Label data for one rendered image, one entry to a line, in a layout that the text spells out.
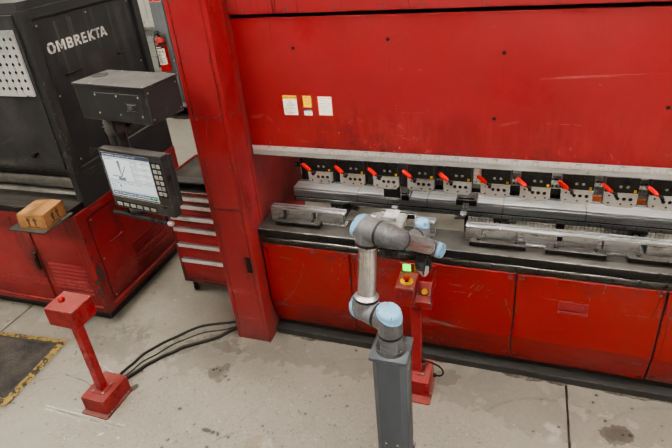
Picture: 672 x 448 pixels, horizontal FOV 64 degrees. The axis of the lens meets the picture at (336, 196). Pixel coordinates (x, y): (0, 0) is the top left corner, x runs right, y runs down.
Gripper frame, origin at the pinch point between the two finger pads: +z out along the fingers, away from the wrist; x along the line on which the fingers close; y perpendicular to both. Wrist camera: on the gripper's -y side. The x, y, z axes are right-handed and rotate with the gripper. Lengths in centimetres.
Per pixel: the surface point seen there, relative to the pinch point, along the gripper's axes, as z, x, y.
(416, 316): 28.6, 4.5, -3.2
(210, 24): -130, 109, 27
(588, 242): -6, -82, 34
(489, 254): -1.1, -32.4, 21.8
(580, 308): 27, -81, 18
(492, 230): -7.8, -32.8, 34.8
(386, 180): -36, 26, 36
